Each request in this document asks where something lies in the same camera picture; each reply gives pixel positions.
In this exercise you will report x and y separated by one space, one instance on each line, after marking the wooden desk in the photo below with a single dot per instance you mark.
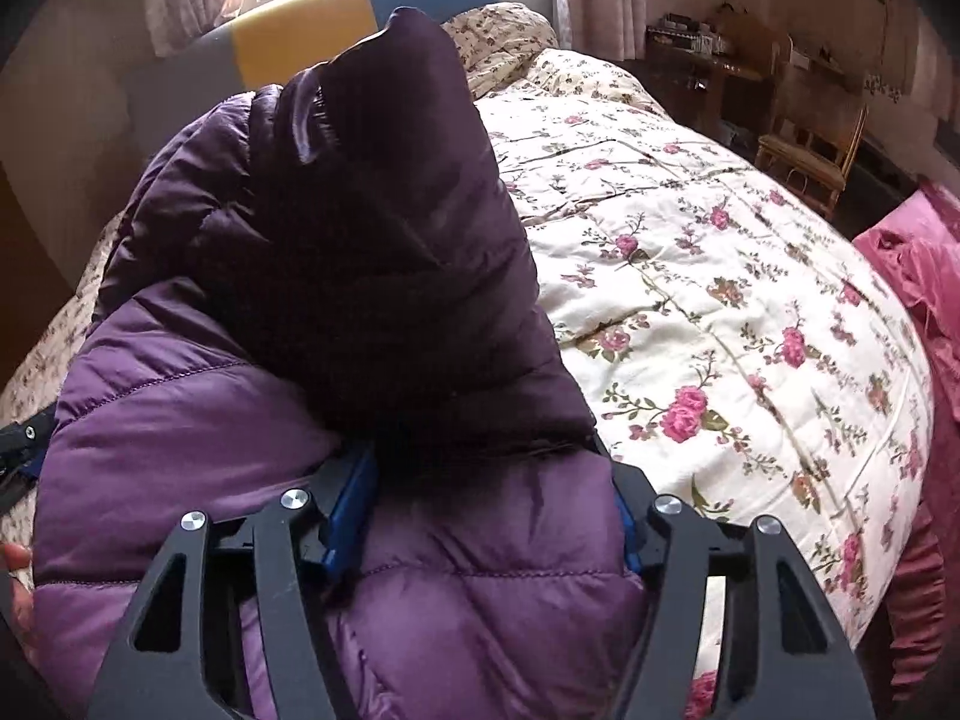
720 82

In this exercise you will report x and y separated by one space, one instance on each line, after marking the person's left hand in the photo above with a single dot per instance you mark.
13 556

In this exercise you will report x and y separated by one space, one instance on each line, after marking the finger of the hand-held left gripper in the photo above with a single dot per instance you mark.
22 439

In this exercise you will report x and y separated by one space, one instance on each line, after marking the small-print floral pillow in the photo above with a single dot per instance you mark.
502 37

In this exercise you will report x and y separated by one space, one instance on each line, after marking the purple puffer jacket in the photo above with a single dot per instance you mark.
187 465

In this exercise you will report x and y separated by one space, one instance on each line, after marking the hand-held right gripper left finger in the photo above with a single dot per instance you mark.
349 525

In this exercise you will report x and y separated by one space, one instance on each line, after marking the small-print floral bed sheet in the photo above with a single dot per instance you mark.
45 360

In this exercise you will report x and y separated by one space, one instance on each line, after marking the rose-print floral quilt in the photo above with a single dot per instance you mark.
712 277

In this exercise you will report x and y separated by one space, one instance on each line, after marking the grey yellow blue headboard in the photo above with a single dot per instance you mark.
300 30

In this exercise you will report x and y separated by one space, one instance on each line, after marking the wooden chair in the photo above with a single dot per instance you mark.
810 157

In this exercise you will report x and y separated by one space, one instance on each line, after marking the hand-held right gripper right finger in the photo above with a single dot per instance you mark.
628 540

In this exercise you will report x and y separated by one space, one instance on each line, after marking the pink cloth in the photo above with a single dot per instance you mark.
922 300

